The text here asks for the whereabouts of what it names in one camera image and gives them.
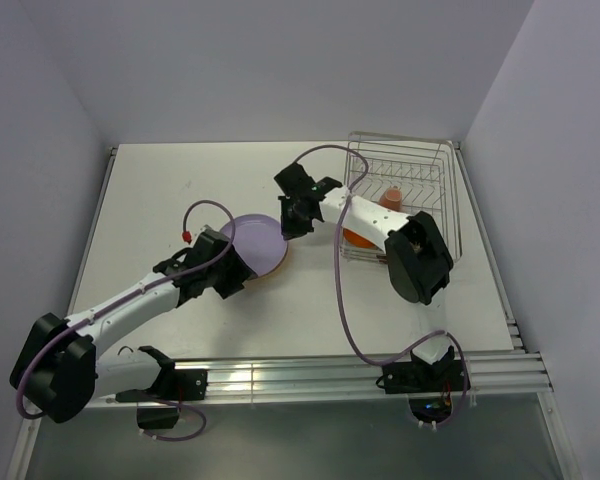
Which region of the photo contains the purple plastic plate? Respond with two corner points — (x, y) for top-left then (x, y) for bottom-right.
(233, 214), (288, 278)

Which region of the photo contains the orange white bowl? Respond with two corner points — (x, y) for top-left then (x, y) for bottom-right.
(343, 229), (376, 249)

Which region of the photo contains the pink coffee mug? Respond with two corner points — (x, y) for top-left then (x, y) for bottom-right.
(378, 186), (403, 212)

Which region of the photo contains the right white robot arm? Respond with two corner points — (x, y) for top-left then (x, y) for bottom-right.
(274, 162), (454, 390)

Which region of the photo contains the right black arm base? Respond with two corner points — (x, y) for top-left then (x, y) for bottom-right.
(375, 346), (471, 431)

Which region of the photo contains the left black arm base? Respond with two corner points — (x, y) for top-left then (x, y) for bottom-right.
(115, 368), (208, 442)

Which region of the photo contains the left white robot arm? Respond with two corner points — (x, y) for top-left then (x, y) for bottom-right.
(9, 229), (257, 423)

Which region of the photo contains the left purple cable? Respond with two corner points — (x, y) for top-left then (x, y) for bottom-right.
(18, 200), (239, 444)

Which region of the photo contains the purple cable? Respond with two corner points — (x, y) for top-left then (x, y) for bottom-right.
(294, 144), (470, 426)
(18, 200), (239, 444)

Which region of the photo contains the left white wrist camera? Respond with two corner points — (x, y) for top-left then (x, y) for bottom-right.
(181, 226), (217, 247)

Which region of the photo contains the wire dish rack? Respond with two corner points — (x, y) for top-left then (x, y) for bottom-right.
(348, 131), (463, 261)

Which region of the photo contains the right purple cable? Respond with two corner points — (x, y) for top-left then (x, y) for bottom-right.
(294, 144), (470, 426)

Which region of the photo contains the aluminium mounting rail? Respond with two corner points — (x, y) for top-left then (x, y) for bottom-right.
(54, 324), (554, 411)

